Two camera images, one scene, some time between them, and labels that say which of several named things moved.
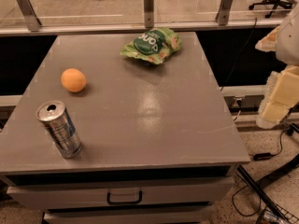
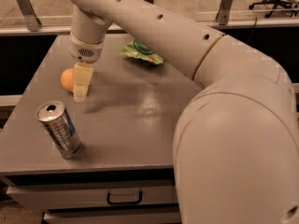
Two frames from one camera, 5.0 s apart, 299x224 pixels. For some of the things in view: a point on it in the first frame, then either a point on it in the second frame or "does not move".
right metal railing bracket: [223, 12] does not move
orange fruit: [73, 79] does not move
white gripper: [290, 41] to [86, 50]
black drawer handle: [108, 200] does not move
